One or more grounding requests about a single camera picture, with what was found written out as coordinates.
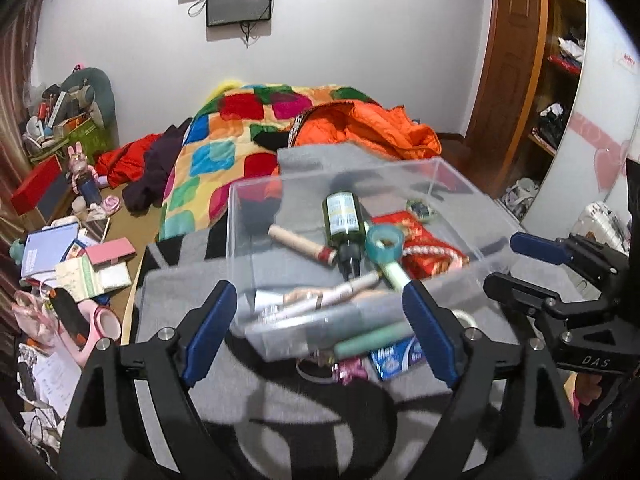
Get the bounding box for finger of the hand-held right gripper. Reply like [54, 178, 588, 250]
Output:
[483, 271, 618, 331]
[510, 231, 628, 283]

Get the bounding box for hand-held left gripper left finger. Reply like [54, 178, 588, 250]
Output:
[60, 280, 238, 480]

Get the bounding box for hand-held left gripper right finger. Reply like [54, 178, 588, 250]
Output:
[401, 277, 583, 480]

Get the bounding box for pale green tube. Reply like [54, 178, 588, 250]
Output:
[382, 257, 416, 293]

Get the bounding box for teal tape roll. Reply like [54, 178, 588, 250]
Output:
[364, 225, 405, 262]

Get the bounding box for clear plastic storage box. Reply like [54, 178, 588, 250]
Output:
[226, 156, 526, 363]

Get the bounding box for dark round patterned object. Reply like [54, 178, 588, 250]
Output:
[406, 199, 437, 222]

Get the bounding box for beige tube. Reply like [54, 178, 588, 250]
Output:
[268, 224, 337, 267]

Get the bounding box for dark green bottle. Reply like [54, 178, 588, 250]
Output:
[321, 191, 370, 281]

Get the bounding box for blue packet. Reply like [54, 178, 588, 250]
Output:
[370, 337, 428, 381]

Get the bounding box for teal cosmetic tube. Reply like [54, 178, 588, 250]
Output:
[334, 321, 413, 358]

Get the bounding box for red gold printed packet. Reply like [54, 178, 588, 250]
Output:
[372, 210, 468, 281]

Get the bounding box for white bag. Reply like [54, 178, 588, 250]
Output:
[580, 201, 631, 256]

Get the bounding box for peach cosmetic tube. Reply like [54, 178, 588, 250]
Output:
[254, 285, 401, 321]

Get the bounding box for pink patterned small item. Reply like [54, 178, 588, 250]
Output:
[332, 357, 368, 386]

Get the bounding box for pink tape dispenser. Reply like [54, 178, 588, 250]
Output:
[65, 300, 122, 361]

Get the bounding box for white green card box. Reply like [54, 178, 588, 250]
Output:
[95, 264, 132, 291]

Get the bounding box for pink flat box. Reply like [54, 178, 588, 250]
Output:
[85, 238, 137, 266]

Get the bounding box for black white clothes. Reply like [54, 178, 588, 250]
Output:
[535, 102, 568, 146]

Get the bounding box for black orange object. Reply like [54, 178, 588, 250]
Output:
[50, 287, 91, 338]

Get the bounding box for cream green book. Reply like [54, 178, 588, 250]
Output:
[54, 257, 103, 301]

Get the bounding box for white panel pink ribbon print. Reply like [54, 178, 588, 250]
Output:
[520, 0, 640, 241]

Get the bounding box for wooden wardrobe shelf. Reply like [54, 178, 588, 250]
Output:
[525, 0, 588, 161]

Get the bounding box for dark purple cloth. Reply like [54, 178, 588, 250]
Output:
[122, 117, 193, 213]

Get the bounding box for white papers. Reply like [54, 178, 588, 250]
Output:
[17, 345, 81, 411]

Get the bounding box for colourful patchwork quilt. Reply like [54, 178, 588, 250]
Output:
[159, 79, 386, 241]

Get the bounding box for pink bag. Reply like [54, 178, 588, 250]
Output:
[12, 290, 56, 348]

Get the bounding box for blue notebook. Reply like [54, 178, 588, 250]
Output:
[20, 223, 80, 278]

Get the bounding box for red shelf item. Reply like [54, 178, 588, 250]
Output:
[547, 55, 583, 76]

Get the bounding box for red cloth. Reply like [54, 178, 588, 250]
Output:
[95, 135, 166, 188]

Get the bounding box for brown wooden door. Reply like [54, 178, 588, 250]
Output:
[462, 0, 551, 188]

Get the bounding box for orange padded jacket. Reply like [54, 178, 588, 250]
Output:
[290, 101, 442, 161]

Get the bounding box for pink bunny toy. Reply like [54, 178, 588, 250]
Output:
[66, 141, 101, 206]

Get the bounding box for black garment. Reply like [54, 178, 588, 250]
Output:
[252, 110, 311, 150]

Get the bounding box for grey blue box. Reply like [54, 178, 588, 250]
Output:
[37, 172, 73, 223]

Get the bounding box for red box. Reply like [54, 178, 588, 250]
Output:
[11, 157, 63, 216]

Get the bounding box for grey plush cushion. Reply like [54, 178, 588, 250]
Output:
[60, 66, 118, 131]

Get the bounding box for brown curtain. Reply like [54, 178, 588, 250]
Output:
[0, 10, 56, 261]

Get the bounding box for small black monitor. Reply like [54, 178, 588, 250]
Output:
[206, 0, 274, 27]

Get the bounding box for white red braided cord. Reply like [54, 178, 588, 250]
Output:
[400, 245, 466, 268]

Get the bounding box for clear plastic ring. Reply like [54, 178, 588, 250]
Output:
[295, 357, 336, 385]

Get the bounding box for tangled cables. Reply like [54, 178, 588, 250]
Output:
[20, 405, 66, 461]

